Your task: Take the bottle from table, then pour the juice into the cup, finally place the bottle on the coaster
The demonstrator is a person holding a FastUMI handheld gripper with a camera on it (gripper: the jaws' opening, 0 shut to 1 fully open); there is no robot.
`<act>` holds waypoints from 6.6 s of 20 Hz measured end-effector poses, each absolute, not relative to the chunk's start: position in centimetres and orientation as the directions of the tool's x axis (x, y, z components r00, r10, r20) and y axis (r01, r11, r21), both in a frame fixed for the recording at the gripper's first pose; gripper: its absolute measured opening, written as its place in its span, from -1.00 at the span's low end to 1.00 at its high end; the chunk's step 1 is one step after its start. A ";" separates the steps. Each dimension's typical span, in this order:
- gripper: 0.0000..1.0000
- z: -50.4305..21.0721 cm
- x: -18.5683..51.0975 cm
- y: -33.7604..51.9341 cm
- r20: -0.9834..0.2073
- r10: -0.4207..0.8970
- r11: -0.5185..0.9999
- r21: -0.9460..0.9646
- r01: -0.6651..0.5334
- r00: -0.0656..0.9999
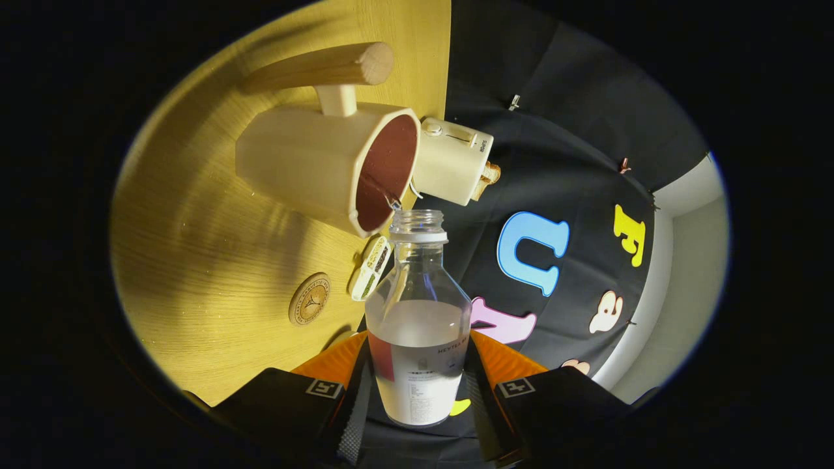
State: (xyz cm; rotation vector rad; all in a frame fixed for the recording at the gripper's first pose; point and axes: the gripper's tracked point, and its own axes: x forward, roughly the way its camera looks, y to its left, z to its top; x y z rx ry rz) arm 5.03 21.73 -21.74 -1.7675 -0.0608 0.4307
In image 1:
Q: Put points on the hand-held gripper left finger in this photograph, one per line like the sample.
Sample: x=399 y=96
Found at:
x=355 y=417

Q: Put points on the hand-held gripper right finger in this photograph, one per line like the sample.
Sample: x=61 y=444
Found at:
x=482 y=417

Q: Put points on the clear juice bottle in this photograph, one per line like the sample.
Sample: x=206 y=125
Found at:
x=417 y=365

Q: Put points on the round cork coaster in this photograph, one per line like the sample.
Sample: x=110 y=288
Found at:
x=309 y=299

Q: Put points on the white divided snack dish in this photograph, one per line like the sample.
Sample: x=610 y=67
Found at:
x=371 y=270

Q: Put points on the wooden table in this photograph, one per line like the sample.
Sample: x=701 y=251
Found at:
x=215 y=280

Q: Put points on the toast slice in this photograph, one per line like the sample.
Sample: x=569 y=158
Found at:
x=487 y=179

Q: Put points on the cream toaster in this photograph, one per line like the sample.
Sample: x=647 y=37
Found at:
x=449 y=166

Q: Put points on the black backdrop cloth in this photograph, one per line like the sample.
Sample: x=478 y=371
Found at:
x=554 y=163

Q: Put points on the pink clip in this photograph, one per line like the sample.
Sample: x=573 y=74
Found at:
x=624 y=165

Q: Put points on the silver clip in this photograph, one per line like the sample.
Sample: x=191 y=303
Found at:
x=514 y=102

